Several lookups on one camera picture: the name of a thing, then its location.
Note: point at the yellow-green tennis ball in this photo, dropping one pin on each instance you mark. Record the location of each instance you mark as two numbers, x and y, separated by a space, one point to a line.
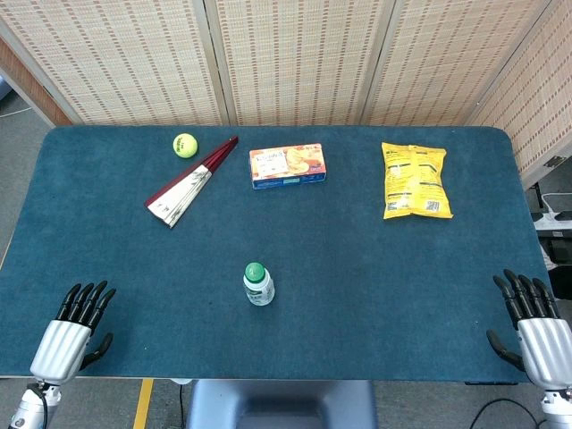
185 145

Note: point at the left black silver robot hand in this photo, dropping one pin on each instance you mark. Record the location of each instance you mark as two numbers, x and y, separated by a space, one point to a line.
62 344

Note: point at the blue felt table cover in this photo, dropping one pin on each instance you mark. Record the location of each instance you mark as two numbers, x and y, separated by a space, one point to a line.
335 277

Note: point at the grey-blue robot torso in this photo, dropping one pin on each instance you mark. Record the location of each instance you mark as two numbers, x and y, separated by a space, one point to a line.
281 404

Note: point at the bamboo folding screen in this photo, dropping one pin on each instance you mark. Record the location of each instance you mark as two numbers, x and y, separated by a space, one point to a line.
290 58

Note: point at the white drink bottle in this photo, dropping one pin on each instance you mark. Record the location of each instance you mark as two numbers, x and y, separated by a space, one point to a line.
259 292

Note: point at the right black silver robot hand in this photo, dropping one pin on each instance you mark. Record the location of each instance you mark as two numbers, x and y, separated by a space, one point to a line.
545 344

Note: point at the green bottle cap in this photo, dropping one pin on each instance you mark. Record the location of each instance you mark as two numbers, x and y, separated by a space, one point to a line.
254 271

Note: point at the yellow snack bag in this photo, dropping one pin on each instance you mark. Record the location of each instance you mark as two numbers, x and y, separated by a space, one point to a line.
415 183

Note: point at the folded red paper fan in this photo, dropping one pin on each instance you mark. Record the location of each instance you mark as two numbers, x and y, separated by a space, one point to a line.
187 185

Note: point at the orange blue biscuit box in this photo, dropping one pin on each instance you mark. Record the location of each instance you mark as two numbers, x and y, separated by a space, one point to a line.
286 166

